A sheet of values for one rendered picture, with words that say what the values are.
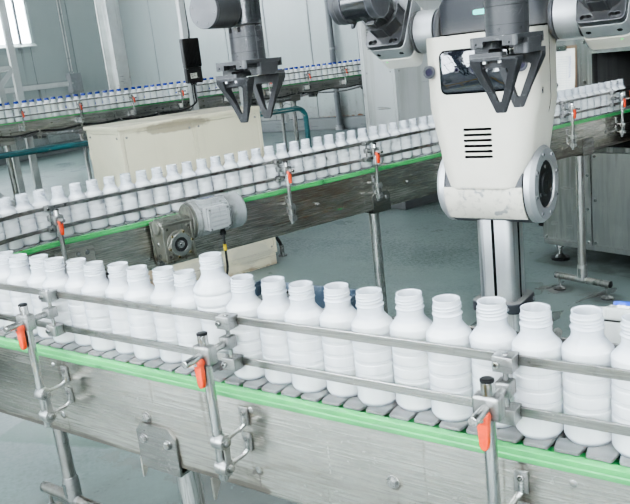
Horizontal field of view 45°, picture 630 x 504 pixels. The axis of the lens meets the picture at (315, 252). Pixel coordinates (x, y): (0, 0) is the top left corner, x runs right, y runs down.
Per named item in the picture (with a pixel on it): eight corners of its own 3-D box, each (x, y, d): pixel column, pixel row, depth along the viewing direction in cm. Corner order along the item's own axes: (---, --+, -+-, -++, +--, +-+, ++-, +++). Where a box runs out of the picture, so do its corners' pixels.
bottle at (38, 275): (61, 326, 160) (45, 250, 156) (74, 332, 156) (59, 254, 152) (33, 336, 156) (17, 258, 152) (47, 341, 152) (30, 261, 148)
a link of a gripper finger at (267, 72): (234, 122, 131) (227, 66, 128) (260, 117, 136) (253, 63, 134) (265, 120, 127) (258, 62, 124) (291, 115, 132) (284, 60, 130)
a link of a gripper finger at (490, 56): (539, 107, 104) (537, 35, 102) (519, 114, 98) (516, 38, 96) (492, 109, 108) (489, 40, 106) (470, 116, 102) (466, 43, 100)
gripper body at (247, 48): (215, 75, 126) (209, 28, 124) (254, 70, 134) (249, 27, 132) (245, 72, 122) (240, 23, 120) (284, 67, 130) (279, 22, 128)
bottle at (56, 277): (67, 332, 156) (51, 254, 152) (91, 334, 154) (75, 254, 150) (47, 344, 151) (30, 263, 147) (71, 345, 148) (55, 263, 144)
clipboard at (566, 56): (546, 100, 480) (544, 46, 472) (578, 99, 462) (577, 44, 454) (542, 101, 478) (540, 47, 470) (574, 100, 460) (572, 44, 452)
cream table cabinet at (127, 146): (238, 252, 629) (217, 106, 600) (280, 263, 580) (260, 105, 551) (111, 287, 568) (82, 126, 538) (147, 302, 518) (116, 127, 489)
